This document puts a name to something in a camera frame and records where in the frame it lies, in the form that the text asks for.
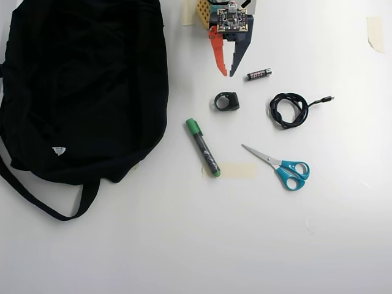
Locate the navy gripper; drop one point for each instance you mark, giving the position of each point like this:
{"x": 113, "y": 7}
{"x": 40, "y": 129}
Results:
{"x": 239, "y": 49}

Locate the wide beige masking tape strip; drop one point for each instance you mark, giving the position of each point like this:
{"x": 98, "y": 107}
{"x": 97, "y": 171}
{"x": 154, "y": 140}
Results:
{"x": 239, "y": 171}

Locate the black AA battery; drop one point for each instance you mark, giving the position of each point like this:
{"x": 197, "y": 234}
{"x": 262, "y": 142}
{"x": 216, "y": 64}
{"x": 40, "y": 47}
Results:
{"x": 258, "y": 74}

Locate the bare camera circuit board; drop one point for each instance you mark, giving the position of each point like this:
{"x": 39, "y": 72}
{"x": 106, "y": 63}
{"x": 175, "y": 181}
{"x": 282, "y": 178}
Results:
{"x": 231, "y": 20}

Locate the green capped black marker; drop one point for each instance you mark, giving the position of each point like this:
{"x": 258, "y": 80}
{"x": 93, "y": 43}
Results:
{"x": 202, "y": 147}

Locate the black fabric bag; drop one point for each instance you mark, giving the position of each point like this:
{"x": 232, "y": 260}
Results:
{"x": 76, "y": 92}

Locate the torn beige masking tape strip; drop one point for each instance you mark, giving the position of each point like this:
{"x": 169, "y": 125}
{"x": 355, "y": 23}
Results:
{"x": 376, "y": 33}

